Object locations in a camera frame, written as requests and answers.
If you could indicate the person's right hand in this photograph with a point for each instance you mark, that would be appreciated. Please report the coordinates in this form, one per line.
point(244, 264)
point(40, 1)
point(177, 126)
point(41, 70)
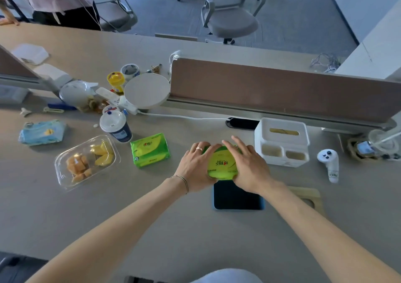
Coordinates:
point(250, 173)

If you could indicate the person's left hand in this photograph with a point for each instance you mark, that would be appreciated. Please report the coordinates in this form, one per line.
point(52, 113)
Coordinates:
point(192, 170)

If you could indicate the person's left thumb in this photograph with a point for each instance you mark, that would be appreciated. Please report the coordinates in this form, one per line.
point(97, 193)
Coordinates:
point(213, 152)

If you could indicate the person's right thumb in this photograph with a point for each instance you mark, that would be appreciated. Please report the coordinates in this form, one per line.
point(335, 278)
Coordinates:
point(231, 151)

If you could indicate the green tissue pack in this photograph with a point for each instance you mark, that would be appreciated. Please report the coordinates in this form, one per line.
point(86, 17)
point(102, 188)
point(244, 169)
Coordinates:
point(150, 150)
point(221, 164)

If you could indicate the person's left forearm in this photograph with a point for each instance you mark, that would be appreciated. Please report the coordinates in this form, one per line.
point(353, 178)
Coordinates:
point(119, 226)

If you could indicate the person's right forearm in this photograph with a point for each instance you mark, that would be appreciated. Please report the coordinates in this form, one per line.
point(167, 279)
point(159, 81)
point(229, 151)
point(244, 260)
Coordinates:
point(325, 232)

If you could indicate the blue-edged dark tablet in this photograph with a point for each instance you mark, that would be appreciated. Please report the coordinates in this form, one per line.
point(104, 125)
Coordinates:
point(236, 196)

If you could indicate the white tissue box organizer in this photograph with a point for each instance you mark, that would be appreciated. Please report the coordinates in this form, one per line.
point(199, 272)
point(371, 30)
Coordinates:
point(282, 143)

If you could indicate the brown desk divider panel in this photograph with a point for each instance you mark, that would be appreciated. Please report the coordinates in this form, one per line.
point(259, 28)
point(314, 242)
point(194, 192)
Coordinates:
point(282, 88)

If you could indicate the light wooden tray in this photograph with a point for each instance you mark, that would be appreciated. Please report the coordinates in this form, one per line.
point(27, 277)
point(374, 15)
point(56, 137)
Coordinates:
point(308, 196)

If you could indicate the round white desk lamp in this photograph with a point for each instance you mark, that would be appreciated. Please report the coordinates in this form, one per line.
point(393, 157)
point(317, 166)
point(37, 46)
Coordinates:
point(146, 90)

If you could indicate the white handheld controller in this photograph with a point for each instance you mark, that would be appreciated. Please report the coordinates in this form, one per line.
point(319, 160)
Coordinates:
point(329, 162)

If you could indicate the bunch of keys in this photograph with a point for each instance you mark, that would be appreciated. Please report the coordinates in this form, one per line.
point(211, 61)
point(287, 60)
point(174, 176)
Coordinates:
point(156, 68)

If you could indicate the paper cup with white lid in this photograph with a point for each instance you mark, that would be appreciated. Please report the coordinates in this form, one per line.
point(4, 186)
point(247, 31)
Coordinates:
point(115, 127)

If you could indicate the white plug adapter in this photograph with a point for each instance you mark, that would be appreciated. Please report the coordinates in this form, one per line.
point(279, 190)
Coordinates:
point(175, 55)

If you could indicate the tape roll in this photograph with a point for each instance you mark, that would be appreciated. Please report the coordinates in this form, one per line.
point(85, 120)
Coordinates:
point(130, 71)

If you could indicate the yellow small bottle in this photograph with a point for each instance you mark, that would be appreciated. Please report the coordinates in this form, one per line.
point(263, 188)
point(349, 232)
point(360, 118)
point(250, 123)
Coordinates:
point(116, 80)

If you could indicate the person's light blue clothing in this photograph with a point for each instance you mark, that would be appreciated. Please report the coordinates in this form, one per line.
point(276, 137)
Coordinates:
point(227, 276)

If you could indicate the clear plastic fruit container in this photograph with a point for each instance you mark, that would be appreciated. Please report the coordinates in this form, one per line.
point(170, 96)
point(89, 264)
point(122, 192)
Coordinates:
point(86, 162)

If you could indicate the clear snack bag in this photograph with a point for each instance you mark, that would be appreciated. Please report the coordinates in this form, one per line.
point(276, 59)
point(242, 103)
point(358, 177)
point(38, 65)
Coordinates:
point(94, 104)

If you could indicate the grey mesh office chair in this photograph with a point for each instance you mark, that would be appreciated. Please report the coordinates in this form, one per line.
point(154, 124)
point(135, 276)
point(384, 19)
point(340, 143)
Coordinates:
point(231, 16)

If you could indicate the round clear plastic lid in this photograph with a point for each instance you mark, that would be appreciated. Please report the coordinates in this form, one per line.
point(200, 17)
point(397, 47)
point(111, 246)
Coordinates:
point(75, 93)

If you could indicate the blue wet wipes pack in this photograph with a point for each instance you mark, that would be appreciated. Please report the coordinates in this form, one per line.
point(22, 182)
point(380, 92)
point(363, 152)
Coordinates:
point(42, 132)

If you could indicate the white paper package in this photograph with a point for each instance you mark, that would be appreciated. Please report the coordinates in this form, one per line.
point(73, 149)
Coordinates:
point(53, 74)

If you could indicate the white hair clip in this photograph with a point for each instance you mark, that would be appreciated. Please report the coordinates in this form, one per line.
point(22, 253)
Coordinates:
point(25, 111)

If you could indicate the white flat box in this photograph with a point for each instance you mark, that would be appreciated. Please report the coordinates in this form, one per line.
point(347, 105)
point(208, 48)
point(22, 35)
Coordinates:
point(29, 54)

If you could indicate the brown side divider panel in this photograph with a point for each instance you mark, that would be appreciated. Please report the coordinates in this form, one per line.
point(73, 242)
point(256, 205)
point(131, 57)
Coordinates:
point(18, 69)

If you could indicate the dark chair armrest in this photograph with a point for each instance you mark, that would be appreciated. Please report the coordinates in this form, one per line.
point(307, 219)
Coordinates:
point(18, 265)

